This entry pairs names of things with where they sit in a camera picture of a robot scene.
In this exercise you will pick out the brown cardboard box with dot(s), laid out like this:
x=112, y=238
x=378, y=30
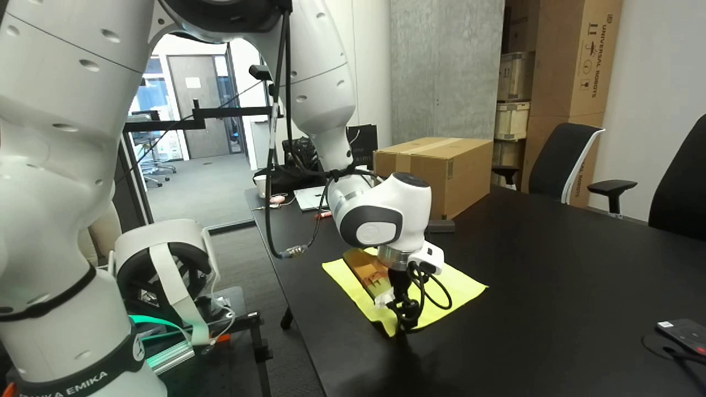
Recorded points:
x=455, y=169

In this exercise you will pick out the tall cardboard box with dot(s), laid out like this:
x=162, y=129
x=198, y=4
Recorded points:
x=573, y=49

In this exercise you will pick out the white laptop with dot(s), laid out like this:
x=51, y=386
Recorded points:
x=310, y=197

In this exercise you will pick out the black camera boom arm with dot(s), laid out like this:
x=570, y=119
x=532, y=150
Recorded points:
x=198, y=115

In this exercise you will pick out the black office chair near left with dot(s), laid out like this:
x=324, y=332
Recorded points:
x=559, y=164

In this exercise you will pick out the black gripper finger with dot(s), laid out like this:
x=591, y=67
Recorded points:
x=402, y=316
x=412, y=311

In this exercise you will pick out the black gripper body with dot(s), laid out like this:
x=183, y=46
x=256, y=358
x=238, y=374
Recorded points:
x=399, y=280

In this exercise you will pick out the white VR headset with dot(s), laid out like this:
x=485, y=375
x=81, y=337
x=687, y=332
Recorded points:
x=166, y=270

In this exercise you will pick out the yellow towel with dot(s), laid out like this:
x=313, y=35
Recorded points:
x=365, y=280

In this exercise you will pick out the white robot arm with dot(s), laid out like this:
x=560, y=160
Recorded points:
x=69, y=70

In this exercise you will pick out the black office chair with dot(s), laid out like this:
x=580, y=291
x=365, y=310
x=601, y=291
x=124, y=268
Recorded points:
x=679, y=199
x=559, y=164

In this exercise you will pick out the small black remote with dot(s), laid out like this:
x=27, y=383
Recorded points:
x=685, y=332

